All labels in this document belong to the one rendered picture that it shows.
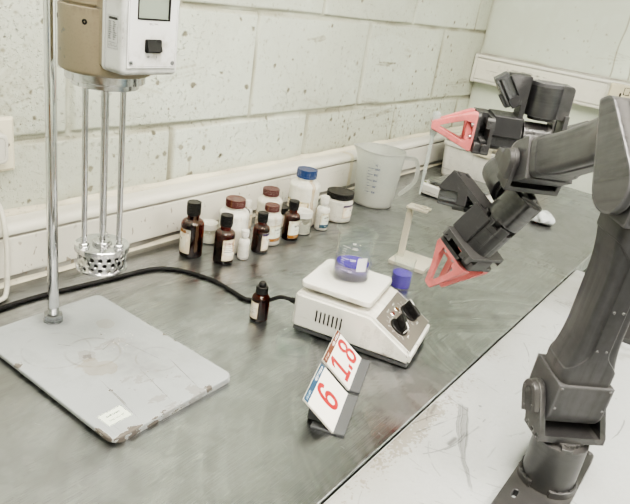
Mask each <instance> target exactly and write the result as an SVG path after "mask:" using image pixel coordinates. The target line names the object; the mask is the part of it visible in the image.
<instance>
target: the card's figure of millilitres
mask: <svg viewBox="0 0 630 504"><path fill-rule="evenodd" d="M358 357H359V356H358V355H357V354H356V352H355V351H354V350H353V349H352V348H351V346H350V345H349V344H348V343H347V342H346V341H345V339H344V338H343V337H342V336H341V335H340V337H339V339H338V341H337V343H336V345H335V347H334V349H333V351H332V354H331V356H330V358H329V360H328V364H329V365H330V366H331V367H332V368H333V369H334V371H335V372H336V373H337V374H338V375H339V376H340V378H341V379H342V380H343V381H344V382H345V383H346V385H348V383H349V380H350V378H351V375H352V372H353V370H354V367H355V365H356V362H357V360H358Z"/></svg>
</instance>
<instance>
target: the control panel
mask: <svg viewBox="0 0 630 504"><path fill-rule="evenodd" d="M406 302H407V300H406V299H405V298H404V297H403V296H402V295H401V294H400V293H399V292H397V293H396V294H395V295H394V297H393V298H392V299H391V300H390V302H389V303H388V304H387V305H386V307H385V308H384V309H383V310H382V312H381V313H380V314H379V315H378V317H377V318H376V319H377V320H378V321H379V322H380V323H381V324H382V325H383V326H384V327H385V328H386V329H387V330H388V331H389V332H390V333H391V334H392V335H393V336H394V337H395V338H396V339H397V340H398V341H399V342H400V343H401V344H402V345H403V346H404V347H405V348H406V349H407V350H408V351H409V352H411V350H412V349H413V347H414V345H415V344H416V342H417V340H418V339H419V337H420V335H421V334H422V332H423V331H424V329H425V327H426V326H427V324H428V321H427V320H426V319H425V318H424V317H423V316H422V315H420V316H419V317H418V318H417V319H416V320H415V321H410V320H408V319H407V321H408V324H409V327H410V329H409V330H408V333H407V334H406V335H405V336H402V335H400V334H398V333H397V332H396V331H395V330H394V329H393V327H392V326H391V320H392V319H393V318H397V317H398V316H399V315H400V314H401V313H402V311H401V306H403V305H404V304H405V303H406ZM395 307H398V308H399V311H398V310H396V309H395ZM392 311H393V312H395V315H393V314H392V313H391V312H392Z"/></svg>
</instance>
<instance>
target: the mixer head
mask: <svg viewBox="0 0 630 504"><path fill-rule="evenodd" d="M179 11H180V0H58V1H57V60H58V65H59V66H60V67H61V68H62V69H64V76H65V77H66V78H68V79H70V82H71V83H72V84H73V85H76V86H78V87H82V88H86V89H91V90H98V91H107V92H132V91H136V90H138V89H139V86H143V85H144V84H145V80H146V78H147V77H149V76H150V75H171V74H174V73H175V71H176V60H177V43H178V27H179Z"/></svg>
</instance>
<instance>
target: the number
mask: <svg viewBox="0 0 630 504"><path fill-rule="evenodd" d="M344 393H345V391H344V390H343V389H342V388H341V386H340V385H339V384H338V383H337V382H336V381H335V379H334V378H333V377H332V376H331V375H330V374H329V372H328V371H327V370H326V369H325V368H324V370H323V372H322V374H321V377H320V379H319V381H318V383H317V385H316V387H315V389H314V391H313V393H312V396H311V398H310V400H309V403H310V404H311V405H312V406H313V408H314V409H315V410H316V411H317V412H318V413H319V415H320V416H321V417H322V418H323V419H324V420H325V421H326V423H327V424H328V425H329V426H330V427H331V426H332V423H333V421H334V418H335V416H336V413H337V411H338V408H339V406H340V403H341V400H342V398H343V395H344Z"/></svg>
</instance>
